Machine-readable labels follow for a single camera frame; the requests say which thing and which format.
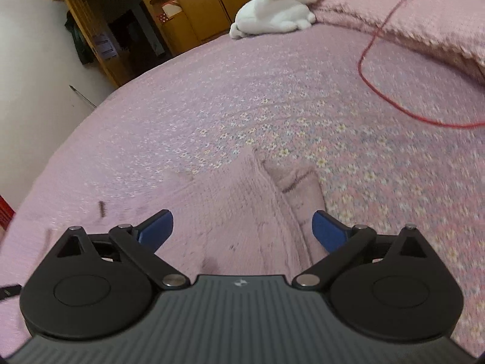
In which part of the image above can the pink knitted sweater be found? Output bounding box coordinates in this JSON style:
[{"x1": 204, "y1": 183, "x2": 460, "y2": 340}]
[{"x1": 37, "y1": 147, "x2": 331, "y2": 278}]

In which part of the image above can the yellow wooden wardrobe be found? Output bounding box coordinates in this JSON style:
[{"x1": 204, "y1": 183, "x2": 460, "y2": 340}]
[{"x1": 63, "y1": 0, "x2": 249, "y2": 87}]

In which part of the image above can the white orange plush toy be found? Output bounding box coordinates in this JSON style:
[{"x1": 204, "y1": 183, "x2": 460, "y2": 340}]
[{"x1": 229, "y1": 0, "x2": 318, "y2": 39}]

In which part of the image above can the dark hanging garment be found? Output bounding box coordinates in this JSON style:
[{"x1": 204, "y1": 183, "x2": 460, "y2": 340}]
[{"x1": 65, "y1": 11, "x2": 95, "y2": 65}]

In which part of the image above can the pink folded blanket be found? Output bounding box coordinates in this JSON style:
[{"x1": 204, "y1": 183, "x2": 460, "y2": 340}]
[{"x1": 312, "y1": 0, "x2": 484, "y2": 83}]

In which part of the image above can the pink floral bedspread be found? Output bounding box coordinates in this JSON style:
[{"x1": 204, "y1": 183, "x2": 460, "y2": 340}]
[{"x1": 1, "y1": 24, "x2": 484, "y2": 355}]

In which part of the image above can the red cable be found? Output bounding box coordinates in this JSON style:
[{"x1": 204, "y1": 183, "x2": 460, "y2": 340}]
[{"x1": 357, "y1": 0, "x2": 485, "y2": 130}]

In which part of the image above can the red wooden chair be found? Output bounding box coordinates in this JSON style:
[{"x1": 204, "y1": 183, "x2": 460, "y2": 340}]
[{"x1": 0, "y1": 196, "x2": 16, "y2": 231}]

